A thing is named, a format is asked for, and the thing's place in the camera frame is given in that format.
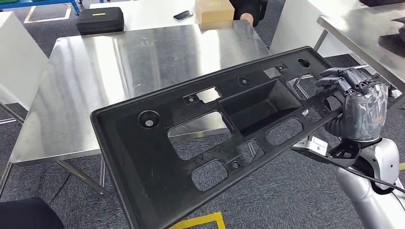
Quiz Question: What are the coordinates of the white cabinet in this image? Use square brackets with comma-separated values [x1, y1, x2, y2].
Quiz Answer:
[270, 0, 364, 58]
[0, 11, 50, 111]

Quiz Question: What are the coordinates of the black zip case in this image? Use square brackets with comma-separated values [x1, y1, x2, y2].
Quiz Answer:
[76, 7, 125, 35]

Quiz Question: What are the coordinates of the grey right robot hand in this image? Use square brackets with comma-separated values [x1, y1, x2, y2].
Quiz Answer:
[315, 66, 389, 143]

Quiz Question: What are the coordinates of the black rounded object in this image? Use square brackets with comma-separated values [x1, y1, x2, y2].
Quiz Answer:
[0, 198, 64, 229]

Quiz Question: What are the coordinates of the steel workbench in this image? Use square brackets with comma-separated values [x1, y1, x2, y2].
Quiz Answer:
[0, 20, 273, 198]

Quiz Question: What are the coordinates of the black plastic plate bracket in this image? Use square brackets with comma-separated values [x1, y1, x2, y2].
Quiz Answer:
[90, 45, 349, 229]

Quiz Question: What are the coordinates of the white table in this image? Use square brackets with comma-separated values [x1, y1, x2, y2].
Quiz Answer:
[89, 0, 241, 32]

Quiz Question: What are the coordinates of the steel table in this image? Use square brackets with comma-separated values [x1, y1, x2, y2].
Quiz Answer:
[313, 2, 405, 95]

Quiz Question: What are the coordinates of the black smartphone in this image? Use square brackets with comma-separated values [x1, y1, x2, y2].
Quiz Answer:
[173, 10, 194, 21]

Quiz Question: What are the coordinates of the blue metal cart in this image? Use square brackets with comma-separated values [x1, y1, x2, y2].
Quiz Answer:
[0, 0, 81, 16]

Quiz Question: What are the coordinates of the cardboard box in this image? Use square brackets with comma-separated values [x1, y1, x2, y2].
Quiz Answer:
[195, 0, 235, 25]

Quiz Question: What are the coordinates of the person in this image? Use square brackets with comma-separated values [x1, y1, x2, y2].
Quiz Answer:
[229, 0, 268, 28]

